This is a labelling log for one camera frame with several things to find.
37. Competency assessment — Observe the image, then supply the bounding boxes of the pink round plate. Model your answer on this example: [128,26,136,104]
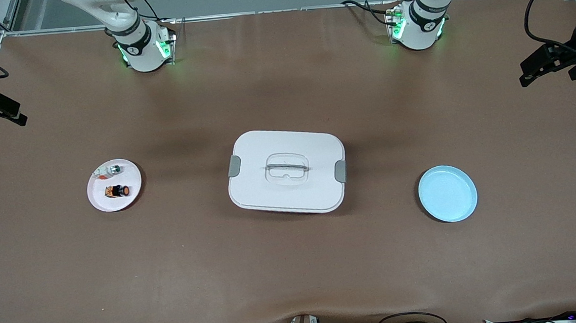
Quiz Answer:
[85,157,145,214]

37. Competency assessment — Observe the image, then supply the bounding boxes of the brown table cover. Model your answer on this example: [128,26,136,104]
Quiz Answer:
[0,0,576,323]

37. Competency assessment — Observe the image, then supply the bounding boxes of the black right base cable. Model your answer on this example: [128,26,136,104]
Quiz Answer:
[122,0,178,29]

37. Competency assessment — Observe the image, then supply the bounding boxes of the black left base cable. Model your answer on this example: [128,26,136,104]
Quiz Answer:
[341,0,402,29]

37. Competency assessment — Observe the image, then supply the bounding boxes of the white lidded storage box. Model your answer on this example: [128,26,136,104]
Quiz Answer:
[224,124,350,220]

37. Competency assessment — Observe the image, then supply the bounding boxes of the black base cable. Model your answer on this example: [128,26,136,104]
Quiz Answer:
[341,0,402,29]
[122,0,178,29]

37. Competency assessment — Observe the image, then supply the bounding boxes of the light blue round plate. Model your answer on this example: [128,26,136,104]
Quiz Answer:
[416,163,479,225]

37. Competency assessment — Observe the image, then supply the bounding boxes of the silver white switch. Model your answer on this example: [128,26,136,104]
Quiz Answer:
[93,163,123,180]

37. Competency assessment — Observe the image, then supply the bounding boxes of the orange black switch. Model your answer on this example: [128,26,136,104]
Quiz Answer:
[104,183,132,200]

